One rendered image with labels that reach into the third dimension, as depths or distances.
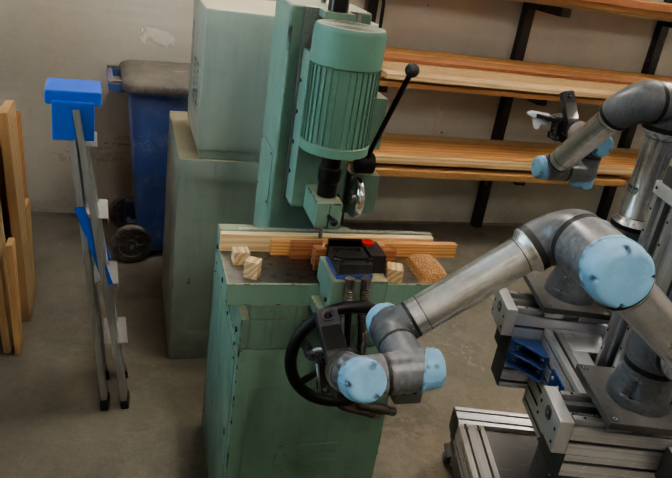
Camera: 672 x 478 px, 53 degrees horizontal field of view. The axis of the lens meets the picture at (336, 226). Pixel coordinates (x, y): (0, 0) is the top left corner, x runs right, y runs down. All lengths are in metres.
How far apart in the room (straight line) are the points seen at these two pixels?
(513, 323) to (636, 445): 0.52
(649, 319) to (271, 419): 1.01
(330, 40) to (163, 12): 2.35
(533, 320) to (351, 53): 0.98
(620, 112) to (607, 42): 2.90
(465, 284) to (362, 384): 0.30
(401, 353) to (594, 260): 0.36
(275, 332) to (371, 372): 0.62
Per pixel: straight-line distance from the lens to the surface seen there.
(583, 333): 2.16
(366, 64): 1.61
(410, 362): 1.21
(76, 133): 2.21
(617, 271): 1.24
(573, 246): 1.27
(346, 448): 2.04
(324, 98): 1.63
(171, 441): 2.56
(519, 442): 2.51
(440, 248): 1.95
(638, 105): 1.97
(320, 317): 1.36
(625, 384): 1.71
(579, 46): 4.75
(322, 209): 1.74
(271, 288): 1.67
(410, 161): 3.85
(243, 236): 1.79
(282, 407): 1.89
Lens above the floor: 1.70
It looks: 23 degrees down
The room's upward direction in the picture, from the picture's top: 9 degrees clockwise
